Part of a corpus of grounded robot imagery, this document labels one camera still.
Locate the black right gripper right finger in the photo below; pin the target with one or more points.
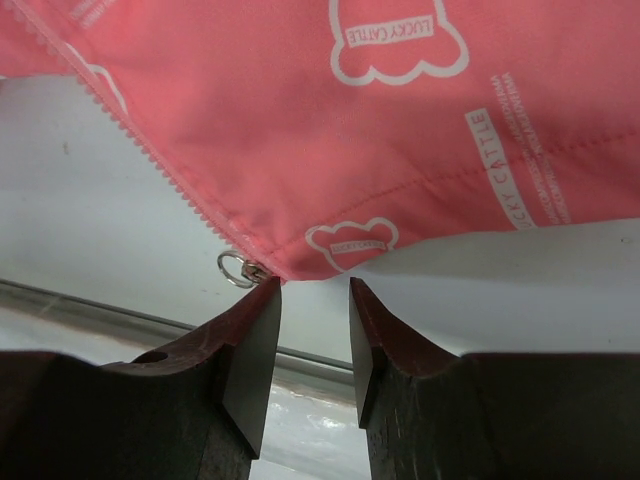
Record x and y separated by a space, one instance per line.
429 414

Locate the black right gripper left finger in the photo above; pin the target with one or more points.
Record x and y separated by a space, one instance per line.
194 408

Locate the pink bear print jacket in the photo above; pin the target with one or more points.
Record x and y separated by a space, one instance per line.
317 135

